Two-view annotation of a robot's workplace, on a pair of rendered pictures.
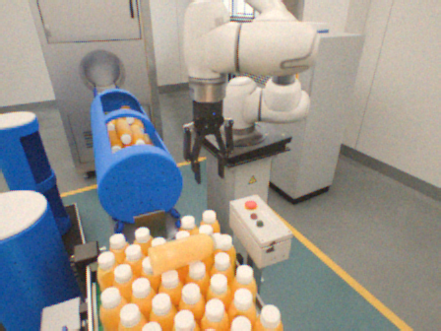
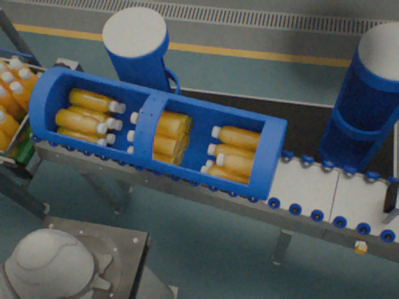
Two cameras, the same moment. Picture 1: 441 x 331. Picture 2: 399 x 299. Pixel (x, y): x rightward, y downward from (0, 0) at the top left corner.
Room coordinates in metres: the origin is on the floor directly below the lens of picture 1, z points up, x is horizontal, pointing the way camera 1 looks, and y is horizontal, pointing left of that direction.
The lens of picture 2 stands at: (1.90, 0.05, 2.38)
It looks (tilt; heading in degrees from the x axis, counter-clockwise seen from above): 63 degrees down; 142
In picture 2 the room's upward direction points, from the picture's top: 12 degrees counter-clockwise
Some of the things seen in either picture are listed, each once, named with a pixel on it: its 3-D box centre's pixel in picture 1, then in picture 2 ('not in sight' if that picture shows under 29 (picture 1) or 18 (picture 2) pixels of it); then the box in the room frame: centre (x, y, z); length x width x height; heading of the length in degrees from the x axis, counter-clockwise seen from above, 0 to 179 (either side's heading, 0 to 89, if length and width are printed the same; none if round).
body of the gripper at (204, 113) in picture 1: (208, 116); not in sight; (0.70, 0.03, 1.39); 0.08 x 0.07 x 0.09; 113
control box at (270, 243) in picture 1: (258, 228); not in sight; (0.66, -0.12, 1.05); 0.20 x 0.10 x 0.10; 23
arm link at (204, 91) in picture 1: (207, 88); not in sight; (0.70, 0.03, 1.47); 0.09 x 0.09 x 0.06
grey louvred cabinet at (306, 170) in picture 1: (250, 98); not in sight; (3.20, -0.36, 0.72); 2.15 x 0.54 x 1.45; 30
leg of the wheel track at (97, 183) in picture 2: not in sight; (104, 191); (0.83, 0.19, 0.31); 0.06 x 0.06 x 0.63; 23
